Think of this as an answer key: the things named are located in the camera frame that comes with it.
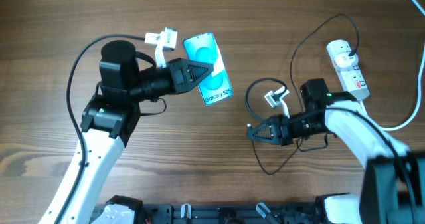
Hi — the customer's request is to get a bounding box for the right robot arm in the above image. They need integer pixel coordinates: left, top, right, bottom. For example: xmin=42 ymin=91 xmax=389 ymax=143
xmin=246 ymin=78 xmax=424 ymax=223

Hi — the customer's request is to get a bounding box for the white USB charger plug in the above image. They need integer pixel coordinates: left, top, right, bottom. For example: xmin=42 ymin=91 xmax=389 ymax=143
xmin=332 ymin=53 xmax=359 ymax=72

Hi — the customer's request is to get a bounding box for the black USB charging cable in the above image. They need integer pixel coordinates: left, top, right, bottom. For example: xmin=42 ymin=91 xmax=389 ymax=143
xmin=247 ymin=13 xmax=362 ymax=176

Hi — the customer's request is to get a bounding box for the teal Samsung Galaxy smartphone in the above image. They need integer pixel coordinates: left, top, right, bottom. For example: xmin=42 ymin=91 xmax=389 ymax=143
xmin=183 ymin=32 xmax=233 ymax=106

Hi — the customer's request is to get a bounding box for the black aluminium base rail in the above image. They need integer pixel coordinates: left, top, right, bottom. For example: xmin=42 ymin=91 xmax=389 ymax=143
xmin=89 ymin=195 xmax=366 ymax=224

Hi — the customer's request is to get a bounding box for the white power strip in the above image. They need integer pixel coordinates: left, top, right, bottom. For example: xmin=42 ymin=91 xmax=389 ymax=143
xmin=326 ymin=39 xmax=370 ymax=101

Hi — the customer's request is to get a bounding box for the white power strip cord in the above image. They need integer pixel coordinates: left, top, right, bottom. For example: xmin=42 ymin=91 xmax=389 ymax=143
xmin=359 ymin=43 xmax=425 ymax=132

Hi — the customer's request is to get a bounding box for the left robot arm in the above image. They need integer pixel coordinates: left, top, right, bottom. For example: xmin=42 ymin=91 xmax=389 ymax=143
xmin=40 ymin=35 xmax=214 ymax=223

